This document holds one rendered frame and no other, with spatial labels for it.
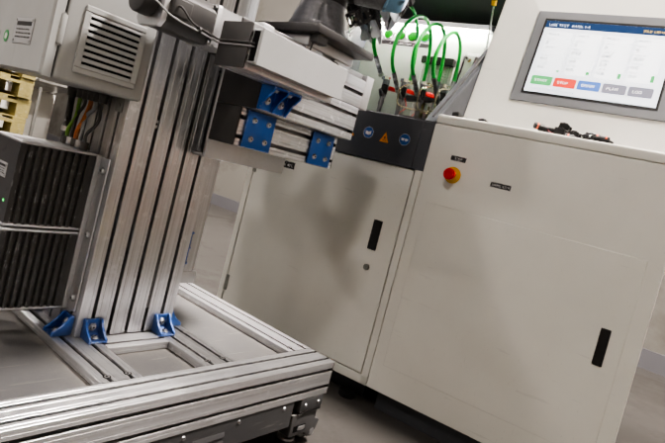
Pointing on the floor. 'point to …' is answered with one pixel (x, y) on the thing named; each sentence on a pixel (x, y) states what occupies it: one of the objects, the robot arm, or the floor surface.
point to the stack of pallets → (18, 104)
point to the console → (526, 259)
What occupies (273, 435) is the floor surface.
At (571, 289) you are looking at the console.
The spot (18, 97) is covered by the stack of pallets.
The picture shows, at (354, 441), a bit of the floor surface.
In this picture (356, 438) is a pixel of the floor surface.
